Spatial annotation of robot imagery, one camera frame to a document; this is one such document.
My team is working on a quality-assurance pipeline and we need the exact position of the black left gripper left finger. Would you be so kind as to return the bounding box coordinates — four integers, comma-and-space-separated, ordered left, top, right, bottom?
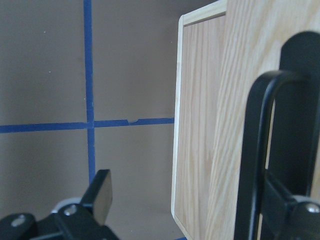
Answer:
80, 169, 113, 225

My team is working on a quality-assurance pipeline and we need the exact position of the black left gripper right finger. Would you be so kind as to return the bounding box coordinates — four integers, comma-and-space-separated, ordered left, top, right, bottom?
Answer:
261, 172, 298, 225

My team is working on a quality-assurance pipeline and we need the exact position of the black drawer handle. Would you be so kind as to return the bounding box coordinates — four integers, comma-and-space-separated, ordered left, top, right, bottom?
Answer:
234, 31, 320, 240

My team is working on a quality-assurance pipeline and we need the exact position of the light wooden drawer cabinet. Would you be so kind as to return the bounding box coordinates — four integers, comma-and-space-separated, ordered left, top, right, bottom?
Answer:
170, 0, 228, 240

